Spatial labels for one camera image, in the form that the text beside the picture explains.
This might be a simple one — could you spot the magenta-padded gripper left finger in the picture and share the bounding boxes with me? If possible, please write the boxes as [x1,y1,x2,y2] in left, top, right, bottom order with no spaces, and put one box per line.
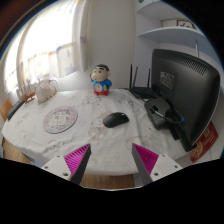
[41,143,92,186]

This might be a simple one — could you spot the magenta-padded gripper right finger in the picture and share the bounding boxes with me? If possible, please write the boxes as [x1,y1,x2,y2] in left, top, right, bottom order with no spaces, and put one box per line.
[131,143,184,186]

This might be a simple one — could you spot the black computer mouse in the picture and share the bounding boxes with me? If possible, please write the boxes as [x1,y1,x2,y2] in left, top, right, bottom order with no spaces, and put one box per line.
[102,112,130,129]

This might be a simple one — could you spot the white printed tablecloth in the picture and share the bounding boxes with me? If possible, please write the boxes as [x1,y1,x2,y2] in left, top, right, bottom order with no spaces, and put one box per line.
[1,87,201,177]

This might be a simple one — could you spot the red printed paper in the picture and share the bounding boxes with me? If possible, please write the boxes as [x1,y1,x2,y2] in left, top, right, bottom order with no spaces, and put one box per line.
[189,121,219,164]

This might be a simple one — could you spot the black router with antennas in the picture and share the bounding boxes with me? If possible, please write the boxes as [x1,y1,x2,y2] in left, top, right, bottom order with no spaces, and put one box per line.
[128,63,160,100]

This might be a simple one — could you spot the black computer monitor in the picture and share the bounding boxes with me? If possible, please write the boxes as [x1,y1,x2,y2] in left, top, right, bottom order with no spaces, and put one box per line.
[144,48,221,153]

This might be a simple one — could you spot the cartoon boy figurine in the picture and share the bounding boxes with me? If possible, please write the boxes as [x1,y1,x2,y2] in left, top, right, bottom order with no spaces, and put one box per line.
[89,63,113,97]

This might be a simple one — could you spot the wooden rack with glasses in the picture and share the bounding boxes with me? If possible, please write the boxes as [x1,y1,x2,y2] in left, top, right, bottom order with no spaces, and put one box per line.
[16,81,37,103]

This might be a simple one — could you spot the orange wooden chair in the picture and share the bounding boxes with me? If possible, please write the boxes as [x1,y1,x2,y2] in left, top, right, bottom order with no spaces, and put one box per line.
[0,97,14,122]

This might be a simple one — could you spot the white star-print curtain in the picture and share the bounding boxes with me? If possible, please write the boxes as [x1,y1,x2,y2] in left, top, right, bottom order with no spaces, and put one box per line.
[3,0,92,98]

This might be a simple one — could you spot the white wall shelf unit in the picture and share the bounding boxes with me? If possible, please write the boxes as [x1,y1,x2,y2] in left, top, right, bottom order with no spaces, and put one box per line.
[134,0,214,68]

